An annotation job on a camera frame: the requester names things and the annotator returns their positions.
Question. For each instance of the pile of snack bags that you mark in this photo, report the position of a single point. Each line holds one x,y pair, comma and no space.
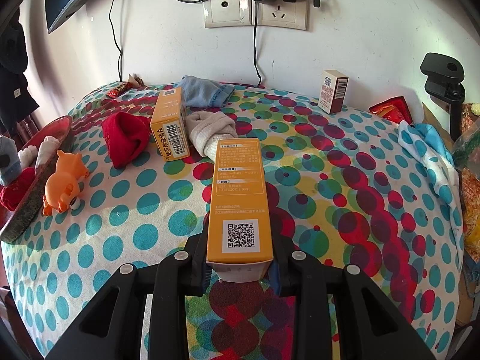
468,165

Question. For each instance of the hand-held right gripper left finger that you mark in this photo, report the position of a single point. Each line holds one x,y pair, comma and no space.
198,266

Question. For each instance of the red snack packet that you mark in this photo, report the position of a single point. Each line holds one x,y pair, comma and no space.
390,110

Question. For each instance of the large white sock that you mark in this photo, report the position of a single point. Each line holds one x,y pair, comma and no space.
212,131

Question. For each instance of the red candy wrapper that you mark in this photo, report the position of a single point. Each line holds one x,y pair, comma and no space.
118,89

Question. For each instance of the round red tray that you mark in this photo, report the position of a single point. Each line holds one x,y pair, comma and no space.
33,206

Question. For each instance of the yellow medicine box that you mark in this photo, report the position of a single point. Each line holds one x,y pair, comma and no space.
168,120
238,202

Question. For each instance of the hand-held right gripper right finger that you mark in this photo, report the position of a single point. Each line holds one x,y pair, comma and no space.
276,279

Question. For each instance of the small white sock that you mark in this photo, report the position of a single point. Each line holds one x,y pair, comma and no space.
43,150

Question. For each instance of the blue denim-coloured sock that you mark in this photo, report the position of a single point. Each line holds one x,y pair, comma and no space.
204,90

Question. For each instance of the orange rubber toy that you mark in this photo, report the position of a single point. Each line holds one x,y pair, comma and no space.
63,183

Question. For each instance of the white power wall outlet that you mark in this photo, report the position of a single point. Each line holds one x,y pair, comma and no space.
281,17

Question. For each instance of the dark hanging clothes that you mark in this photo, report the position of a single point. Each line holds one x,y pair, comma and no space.
11,75

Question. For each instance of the small white brown box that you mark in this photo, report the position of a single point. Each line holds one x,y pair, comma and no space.
333,90

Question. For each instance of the white coax wall socket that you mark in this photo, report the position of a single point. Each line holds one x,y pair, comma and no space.
225,7

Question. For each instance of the light blue white cloth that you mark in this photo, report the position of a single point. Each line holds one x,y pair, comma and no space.
427,150

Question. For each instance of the grey sock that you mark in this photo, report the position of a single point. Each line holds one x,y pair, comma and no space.
7,161

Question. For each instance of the red sock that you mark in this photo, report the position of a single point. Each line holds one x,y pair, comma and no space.
15,191
125,138

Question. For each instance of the polka-dot blanket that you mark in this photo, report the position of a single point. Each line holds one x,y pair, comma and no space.
337,195

